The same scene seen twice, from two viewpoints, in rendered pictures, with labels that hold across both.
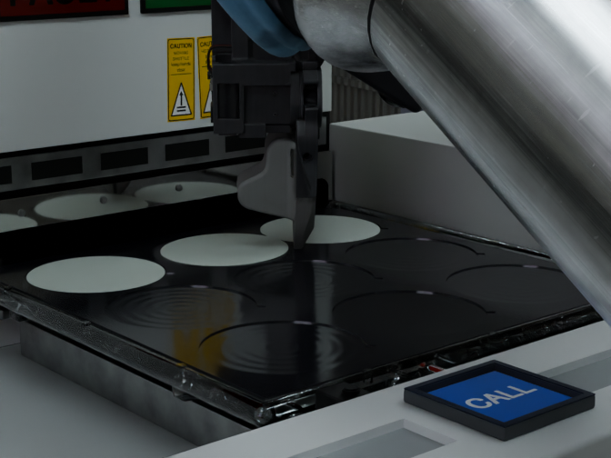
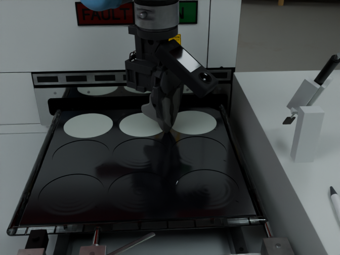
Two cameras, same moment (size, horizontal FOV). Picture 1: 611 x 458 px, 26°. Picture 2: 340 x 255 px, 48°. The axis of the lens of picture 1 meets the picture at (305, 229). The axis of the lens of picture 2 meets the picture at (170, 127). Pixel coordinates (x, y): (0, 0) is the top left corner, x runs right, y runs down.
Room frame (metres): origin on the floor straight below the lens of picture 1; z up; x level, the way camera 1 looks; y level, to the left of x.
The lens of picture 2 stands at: (0.48, -0.39, 1.30)
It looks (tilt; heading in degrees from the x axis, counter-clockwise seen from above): 31 degrees down; 37
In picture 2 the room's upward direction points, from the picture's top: straight up
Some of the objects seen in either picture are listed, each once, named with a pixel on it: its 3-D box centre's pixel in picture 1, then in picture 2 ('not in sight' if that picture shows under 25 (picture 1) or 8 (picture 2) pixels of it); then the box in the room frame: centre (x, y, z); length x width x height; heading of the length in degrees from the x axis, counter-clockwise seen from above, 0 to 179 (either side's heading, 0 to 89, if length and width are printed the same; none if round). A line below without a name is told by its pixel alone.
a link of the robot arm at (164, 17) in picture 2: not in sight; (156, 14); (1.00, 0.02, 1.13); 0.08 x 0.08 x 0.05
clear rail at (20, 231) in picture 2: (492, 344); (139, 225); (0.78, -0.12, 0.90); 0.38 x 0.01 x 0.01; 130
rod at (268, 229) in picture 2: not in sight; (269, 232); (0.88, -0.27, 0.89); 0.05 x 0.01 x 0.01; 40
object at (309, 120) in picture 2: not in sight; (305, 114); (0.99, -0.26, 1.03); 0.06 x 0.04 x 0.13; 40
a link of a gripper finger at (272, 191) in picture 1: (275, 195); (154, 113); (0.99, 0.02, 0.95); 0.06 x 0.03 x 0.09; 94
